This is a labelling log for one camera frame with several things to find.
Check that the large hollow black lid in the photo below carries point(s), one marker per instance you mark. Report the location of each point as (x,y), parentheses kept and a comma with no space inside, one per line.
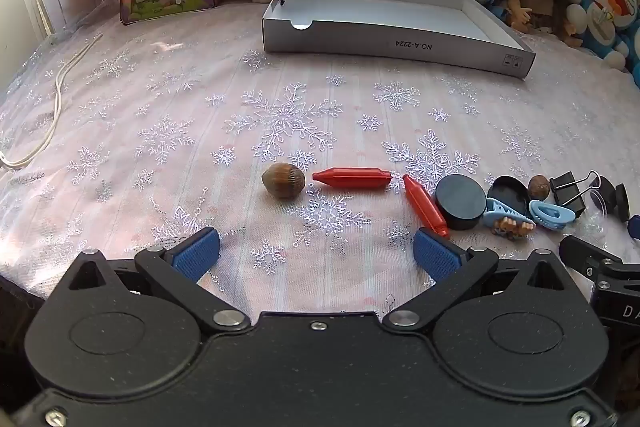
(510,193)

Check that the grey cardboard box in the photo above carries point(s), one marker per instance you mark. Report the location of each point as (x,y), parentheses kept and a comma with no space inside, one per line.
(400,42)

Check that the red crayon with end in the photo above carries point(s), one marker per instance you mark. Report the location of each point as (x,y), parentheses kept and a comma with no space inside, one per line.
(425,207)

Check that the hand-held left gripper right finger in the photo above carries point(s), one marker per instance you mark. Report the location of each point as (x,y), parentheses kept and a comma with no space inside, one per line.
(435,254)

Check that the red crayon with tapered ends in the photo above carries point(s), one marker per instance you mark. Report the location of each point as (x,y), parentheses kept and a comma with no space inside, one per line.
(350,178)

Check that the long light blue hair clip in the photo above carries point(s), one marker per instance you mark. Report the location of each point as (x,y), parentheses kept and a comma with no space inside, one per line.
(500,209)

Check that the small brown nut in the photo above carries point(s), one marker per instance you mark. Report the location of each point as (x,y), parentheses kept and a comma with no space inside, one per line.
(539,187)

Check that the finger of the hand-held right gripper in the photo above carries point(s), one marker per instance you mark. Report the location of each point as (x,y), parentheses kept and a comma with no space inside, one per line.
(580,254)
(635,227)

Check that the large brown acorn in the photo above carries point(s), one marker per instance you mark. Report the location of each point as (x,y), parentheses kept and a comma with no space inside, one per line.
(283,180)

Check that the large solid black puck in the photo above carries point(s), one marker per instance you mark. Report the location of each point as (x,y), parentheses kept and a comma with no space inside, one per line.
(460,199)

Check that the blue cat plush toy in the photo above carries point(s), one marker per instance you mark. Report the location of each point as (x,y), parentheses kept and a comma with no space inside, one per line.
(610,2)

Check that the brown claw hair clip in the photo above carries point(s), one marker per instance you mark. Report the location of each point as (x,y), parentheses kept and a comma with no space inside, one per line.
(510,228)

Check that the oval light blue hair clip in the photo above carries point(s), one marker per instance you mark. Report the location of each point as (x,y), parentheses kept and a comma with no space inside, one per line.
(550,213)

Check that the small clear plastic piece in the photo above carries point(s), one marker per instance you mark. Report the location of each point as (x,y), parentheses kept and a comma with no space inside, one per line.
(599,203)

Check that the small black round cap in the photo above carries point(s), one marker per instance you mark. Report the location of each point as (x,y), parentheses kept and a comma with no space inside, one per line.
(622,202)
(607,191)

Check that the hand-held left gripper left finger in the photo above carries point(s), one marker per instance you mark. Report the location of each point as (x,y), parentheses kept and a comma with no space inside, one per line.
(197,254)

